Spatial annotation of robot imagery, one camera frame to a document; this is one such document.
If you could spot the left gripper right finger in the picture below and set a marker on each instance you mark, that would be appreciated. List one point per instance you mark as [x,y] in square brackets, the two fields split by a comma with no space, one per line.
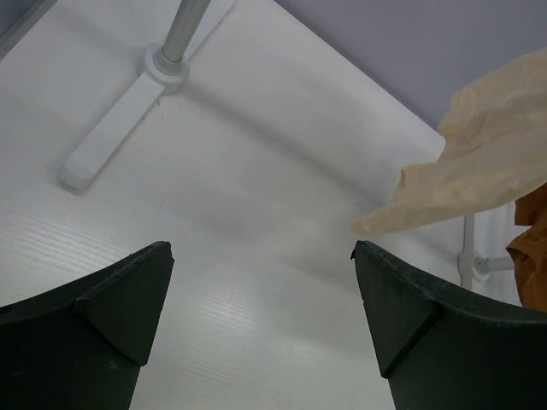
[443,347]

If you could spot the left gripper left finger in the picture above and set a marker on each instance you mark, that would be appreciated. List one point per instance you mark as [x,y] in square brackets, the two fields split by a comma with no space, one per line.
[82,345]

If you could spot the white metal clothes rack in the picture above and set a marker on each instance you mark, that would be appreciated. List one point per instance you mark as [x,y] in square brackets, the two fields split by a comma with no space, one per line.
[162,71]

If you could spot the brown underwear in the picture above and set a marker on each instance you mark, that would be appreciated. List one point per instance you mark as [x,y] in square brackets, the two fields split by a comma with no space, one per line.
[528,250]

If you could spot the beige underwear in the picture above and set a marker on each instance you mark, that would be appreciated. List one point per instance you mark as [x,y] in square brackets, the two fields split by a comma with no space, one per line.
[494,152]

